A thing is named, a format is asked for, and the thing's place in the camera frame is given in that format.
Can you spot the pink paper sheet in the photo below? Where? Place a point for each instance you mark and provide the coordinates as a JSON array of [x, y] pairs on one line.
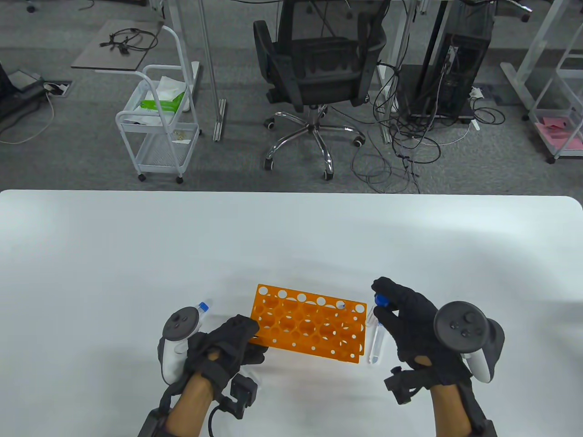
[[558, 134]]

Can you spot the person's right forearm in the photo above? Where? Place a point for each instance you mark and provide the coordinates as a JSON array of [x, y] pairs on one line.
[[448, 409]]

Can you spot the black equipment base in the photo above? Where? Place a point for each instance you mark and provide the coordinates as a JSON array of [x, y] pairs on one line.
[[13, 98]]

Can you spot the black and white tracking controller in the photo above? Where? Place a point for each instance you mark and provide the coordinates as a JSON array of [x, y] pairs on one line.
[[461, 325], [182, 324]]

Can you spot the clear test tube blue cap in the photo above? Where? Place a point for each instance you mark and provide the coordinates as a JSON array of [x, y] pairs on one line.
[[377, 348], [380, 300], [203, 308]]

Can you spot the black office chair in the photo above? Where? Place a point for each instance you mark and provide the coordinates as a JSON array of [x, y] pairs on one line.
[[319, 68]]

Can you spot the white power plug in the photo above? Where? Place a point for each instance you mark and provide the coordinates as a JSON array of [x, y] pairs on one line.
[[476, 92]]

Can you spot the orange test tube rack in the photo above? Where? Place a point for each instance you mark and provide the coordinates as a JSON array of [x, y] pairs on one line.
[[305, 345]]

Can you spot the person's left forearm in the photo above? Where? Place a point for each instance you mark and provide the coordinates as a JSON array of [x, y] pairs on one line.
[[191, 407]]

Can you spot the black labelled sensor box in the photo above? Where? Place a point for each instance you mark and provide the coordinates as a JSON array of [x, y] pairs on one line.
[[152, 428]]

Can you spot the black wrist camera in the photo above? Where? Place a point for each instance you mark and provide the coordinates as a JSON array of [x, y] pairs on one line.
[[243, 391], [398, 387]]

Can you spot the person's right hand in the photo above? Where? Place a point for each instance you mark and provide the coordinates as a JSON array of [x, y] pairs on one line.
[[414, 327]]

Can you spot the black computer tower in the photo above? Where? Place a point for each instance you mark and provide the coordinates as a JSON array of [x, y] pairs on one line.
[[455, 68]]

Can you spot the black chair base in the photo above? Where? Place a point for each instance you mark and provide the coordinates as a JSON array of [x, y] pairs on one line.
[[525, 17]]

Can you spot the floor power outlet box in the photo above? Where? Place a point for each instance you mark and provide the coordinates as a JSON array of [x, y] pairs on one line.
[[57, 88]]

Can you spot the grey metal desk leg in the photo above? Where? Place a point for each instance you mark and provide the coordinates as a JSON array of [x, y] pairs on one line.
[[401, 41], [210, 68]]

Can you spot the green packet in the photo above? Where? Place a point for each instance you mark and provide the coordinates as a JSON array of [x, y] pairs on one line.
[[157, 105]]

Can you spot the black castor wheel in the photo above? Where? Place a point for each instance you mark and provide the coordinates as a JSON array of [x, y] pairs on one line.
[[31, 7]]

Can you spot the white desk frame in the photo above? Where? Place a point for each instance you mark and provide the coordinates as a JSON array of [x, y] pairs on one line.
[[519, 75]]

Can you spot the white plastic bag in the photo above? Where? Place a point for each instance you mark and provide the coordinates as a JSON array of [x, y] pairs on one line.
[[171, 86]]

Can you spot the white shelf trolley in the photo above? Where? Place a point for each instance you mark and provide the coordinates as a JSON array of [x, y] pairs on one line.
[[551, 159]]

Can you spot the person's left hand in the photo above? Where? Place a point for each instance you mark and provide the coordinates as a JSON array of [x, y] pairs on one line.
[[227, 341]]

